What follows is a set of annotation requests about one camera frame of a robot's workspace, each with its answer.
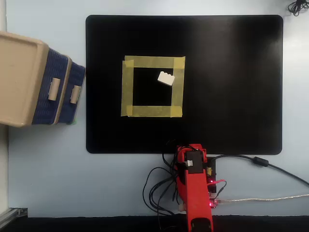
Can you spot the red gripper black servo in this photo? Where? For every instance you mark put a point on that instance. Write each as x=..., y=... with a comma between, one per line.
x=193, y=147

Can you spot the white toy brick cube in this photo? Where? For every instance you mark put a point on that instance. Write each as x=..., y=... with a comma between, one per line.
x=166, y=78

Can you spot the blue drawer with beige knob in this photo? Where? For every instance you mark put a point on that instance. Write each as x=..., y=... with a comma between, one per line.
x=56, y=63
x=77, y=72

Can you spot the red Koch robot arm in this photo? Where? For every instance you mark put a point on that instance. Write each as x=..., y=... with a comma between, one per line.
x=195, y=193

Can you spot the beige plastic drawer cabinet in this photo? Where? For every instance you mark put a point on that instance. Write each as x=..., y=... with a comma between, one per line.
x=17, y=79

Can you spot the yellow masking tape strip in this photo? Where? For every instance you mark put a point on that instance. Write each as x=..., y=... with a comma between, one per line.
x=154, y=62
x=152, y=111
x=178, y=96
x=127, y=89

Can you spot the lit controller circuit board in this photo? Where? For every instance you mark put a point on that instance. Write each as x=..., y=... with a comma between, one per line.
x=213, y=204

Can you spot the black rectangular work mat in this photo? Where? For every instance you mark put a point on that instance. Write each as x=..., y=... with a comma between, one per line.
x=229, y=84

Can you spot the aluminium frame profile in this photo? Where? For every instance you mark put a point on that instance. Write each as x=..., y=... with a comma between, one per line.
x=12, y=213

